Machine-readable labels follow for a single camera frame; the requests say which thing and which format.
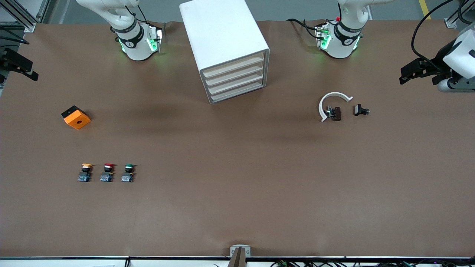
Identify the green push button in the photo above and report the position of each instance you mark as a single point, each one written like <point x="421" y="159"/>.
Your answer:
<point x="128" y="174"/>

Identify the aluminium frame profile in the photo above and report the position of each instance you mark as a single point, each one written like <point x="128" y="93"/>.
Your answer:
<point x="451" y="23"/>
<point x="29" y="26"/>

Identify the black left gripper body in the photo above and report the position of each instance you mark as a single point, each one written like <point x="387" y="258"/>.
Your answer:
<point x="441" y="59"/>

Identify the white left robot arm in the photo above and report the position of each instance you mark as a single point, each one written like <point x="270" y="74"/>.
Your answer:
<point x="341" y="44"/>

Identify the orange box with hole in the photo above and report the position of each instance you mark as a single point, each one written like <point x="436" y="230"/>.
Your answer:
<point x="78" y="121"/>

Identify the red push button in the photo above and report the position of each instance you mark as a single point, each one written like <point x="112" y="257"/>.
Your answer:
<point x="107" y="174"/>

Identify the white curved plastic part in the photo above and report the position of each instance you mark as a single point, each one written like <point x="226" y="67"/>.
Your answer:
<point x="336" y="94"/>

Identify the small black electrical component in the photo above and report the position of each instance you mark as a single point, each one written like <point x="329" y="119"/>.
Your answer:
<point x="358" y="109"/>

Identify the brown table mat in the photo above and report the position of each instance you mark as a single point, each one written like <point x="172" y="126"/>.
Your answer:
<point x="237" y="167"/>

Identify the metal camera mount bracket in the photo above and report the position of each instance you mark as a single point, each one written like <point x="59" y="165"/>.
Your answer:
<point x="233" y="249"/>

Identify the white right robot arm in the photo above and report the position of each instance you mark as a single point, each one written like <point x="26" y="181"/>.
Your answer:
<point x="133" y="44"/>

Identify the white plastic bin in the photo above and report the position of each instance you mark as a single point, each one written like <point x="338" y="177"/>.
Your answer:
<point x="233" y="74"/>

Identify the yellow push button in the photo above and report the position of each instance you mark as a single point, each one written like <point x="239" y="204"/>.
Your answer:
<point x="85" y="174"/>

